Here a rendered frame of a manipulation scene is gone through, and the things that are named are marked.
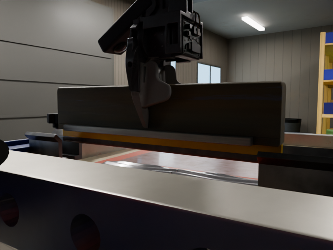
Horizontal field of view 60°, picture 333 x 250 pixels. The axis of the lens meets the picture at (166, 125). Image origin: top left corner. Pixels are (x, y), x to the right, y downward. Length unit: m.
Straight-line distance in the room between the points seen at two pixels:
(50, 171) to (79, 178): 0.03
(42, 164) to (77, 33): 4.38
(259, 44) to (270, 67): 0.71
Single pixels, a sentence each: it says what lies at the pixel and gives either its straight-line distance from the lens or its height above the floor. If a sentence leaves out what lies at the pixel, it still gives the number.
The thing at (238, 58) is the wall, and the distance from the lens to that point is 8.85.
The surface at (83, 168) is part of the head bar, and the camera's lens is 0.20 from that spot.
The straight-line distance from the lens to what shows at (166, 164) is 0.60.
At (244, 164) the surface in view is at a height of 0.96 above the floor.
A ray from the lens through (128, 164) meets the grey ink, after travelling 0.59.
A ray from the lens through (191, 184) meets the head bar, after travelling 0.16.
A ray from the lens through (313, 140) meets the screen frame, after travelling 0.94.
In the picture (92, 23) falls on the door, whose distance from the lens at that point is 4.80.
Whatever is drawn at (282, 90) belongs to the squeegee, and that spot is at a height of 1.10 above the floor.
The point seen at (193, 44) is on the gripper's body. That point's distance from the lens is 0.41.
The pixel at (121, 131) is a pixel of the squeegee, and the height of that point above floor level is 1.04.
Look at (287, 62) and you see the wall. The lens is 8.42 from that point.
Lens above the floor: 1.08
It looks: 5 degrees down
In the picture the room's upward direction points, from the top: straight up
